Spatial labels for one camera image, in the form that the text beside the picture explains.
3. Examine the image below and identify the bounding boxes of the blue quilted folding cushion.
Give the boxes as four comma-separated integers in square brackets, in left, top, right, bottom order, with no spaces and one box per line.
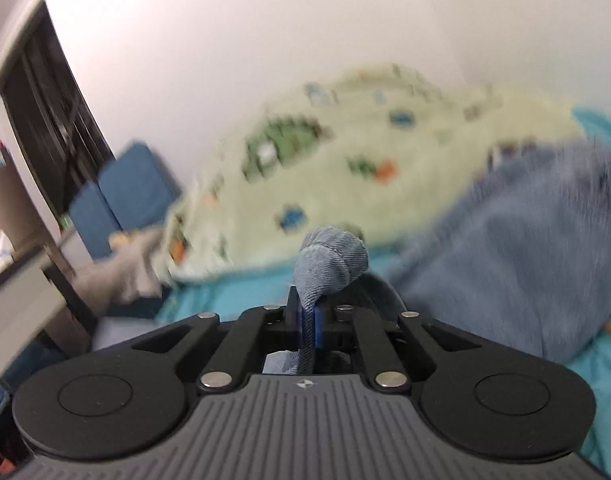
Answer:
[68,141,184,258]

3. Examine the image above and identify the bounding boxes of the turquoise t-shirt yellow print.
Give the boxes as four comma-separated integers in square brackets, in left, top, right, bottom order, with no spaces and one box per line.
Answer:
[156,105,611,476]

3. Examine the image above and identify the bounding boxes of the green printed fleece blanket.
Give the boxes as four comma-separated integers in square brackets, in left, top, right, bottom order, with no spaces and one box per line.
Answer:
[160,62,589,283]

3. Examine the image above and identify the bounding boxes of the blue denim jeans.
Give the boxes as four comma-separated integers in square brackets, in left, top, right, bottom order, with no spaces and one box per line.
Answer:
[262,139,611,376]

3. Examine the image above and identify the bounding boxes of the white table with black legs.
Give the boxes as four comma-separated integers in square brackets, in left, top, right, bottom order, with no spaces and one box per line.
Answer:
[0,242,99,391]

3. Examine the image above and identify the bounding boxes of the grey beige cloth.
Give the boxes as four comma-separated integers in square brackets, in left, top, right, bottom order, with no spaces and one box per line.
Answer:
[73,227,169,311]

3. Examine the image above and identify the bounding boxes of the chair with blue cover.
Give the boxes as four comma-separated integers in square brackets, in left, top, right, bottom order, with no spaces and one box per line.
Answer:
[88,305,186,353]

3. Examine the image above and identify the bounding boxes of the brown metallic fridge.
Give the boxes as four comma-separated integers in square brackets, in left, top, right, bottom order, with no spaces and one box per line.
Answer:
[0,152,74,271]

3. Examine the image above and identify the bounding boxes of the tissue pack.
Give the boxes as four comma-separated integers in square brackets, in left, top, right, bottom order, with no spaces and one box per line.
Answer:
[0,230,16,273]

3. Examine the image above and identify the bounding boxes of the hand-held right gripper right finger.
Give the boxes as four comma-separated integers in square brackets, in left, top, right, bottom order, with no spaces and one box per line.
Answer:
[310,297,481,392]

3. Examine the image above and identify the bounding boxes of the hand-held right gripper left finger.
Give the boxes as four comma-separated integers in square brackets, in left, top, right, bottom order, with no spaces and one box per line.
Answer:
[130,285,307,394]

